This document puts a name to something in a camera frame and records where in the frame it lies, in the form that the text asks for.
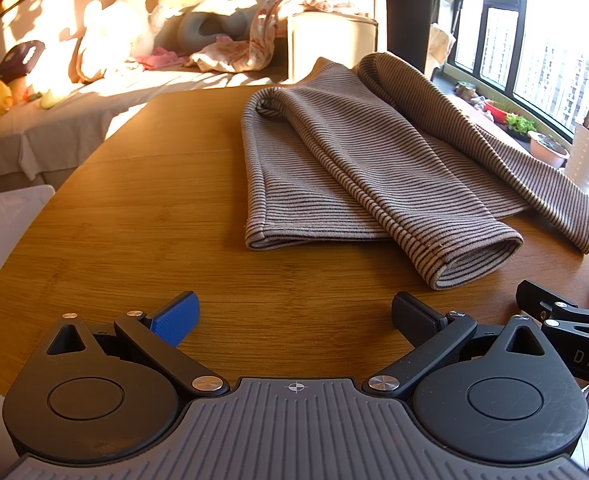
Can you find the black cap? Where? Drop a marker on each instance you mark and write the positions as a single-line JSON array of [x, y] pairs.
[[20, 60]]

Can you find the pink floral blanket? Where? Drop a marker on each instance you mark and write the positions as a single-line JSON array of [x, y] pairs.
[[256, 53]]

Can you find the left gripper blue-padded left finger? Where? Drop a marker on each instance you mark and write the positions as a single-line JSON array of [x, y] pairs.
[[153, 340]]

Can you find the pink white bowl planter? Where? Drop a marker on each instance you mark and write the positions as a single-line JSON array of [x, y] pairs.
[[547, 150]]

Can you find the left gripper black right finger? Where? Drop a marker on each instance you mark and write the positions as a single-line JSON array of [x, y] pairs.
[[437, 340]]

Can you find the beige sofa with cover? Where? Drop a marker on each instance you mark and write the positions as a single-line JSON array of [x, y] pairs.
[[58, 121]]

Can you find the grey neck pillow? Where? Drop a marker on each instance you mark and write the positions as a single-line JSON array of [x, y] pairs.
[[198, 29]]

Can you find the red plant pot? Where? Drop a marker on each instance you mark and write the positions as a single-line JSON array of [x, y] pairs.
[[498, 114]]

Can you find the green leafy small plant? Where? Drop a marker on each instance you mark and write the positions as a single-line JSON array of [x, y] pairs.
[[519, 127]]

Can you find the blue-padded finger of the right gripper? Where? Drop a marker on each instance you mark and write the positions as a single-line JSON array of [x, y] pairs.
[[541, 303]]

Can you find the pink cloth on sofa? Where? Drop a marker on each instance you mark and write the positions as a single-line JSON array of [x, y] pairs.
[[160, 58]]

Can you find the striped grey knit garment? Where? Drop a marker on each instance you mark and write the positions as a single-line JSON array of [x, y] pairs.
[[377, 151]]

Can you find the white plush toy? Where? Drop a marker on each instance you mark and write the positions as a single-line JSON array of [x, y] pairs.
[[115, 34]]

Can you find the white ribbed plant pot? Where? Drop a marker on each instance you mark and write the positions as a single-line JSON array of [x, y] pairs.
[[577, 167]]

